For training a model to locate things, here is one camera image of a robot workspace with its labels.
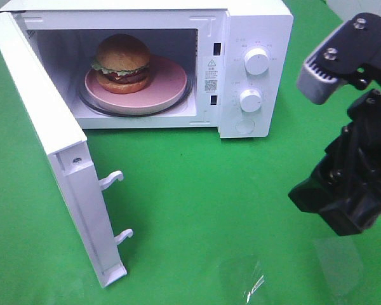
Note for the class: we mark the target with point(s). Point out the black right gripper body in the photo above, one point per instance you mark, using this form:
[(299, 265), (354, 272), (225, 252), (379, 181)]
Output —
[(345, 186)]

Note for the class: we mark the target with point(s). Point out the round white door button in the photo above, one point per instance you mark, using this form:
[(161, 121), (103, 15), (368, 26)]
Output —
[(245, 126)]

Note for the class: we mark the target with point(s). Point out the pink round plate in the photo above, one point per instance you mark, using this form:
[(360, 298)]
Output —
[(161, 66)]

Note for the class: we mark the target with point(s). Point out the burger with lettuce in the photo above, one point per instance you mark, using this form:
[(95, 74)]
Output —
[(121, 64)]

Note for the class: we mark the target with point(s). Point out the white microwave door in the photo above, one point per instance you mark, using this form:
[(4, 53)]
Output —
[(65, 145)]

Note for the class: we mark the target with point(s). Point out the lower white microwave knob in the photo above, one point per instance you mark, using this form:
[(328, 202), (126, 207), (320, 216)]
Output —
[(250, 100)]

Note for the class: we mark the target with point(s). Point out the white microwave knob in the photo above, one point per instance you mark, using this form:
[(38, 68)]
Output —
[(250, 100), (256, 60)]

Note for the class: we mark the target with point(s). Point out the upper white microwave knob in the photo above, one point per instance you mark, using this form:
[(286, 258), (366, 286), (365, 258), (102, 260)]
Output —
[(256, 60)]

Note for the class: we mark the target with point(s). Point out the white microwave oven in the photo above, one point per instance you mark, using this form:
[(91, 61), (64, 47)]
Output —
[(213, 63)]

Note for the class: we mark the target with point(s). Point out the glass microwave turntable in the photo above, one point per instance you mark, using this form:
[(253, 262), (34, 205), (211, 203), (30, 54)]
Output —
[(158, 96)]

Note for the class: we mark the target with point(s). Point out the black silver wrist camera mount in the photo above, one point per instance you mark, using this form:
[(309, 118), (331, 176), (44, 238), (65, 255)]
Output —
[(351, 54)]

